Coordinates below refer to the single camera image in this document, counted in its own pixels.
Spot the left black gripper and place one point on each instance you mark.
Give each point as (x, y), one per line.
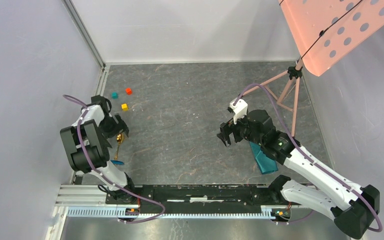
(119, 127)

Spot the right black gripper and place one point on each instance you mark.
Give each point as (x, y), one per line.
(229, 127)

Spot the gold spoon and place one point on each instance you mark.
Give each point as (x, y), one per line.
(119, 139)

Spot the teal cloth napkin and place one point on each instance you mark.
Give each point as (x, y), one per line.
(264, 164)

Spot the blue knife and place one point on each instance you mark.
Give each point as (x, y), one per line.
(117, 162)

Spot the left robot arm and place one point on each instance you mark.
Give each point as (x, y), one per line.
(86, 144)

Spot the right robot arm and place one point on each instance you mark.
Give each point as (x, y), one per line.
(352, 207)

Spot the yellow cube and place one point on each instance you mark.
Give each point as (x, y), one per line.
(124, 107)

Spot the orange cube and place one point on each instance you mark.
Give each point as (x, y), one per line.
(128, 91)

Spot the pink tripod stand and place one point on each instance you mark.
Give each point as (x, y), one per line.
(282, 79)

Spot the pink perforated panel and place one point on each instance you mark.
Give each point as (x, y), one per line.
(325, 31)

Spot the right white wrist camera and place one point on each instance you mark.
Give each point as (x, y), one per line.
(239, 109)

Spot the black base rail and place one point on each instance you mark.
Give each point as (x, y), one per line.
(196, 199)

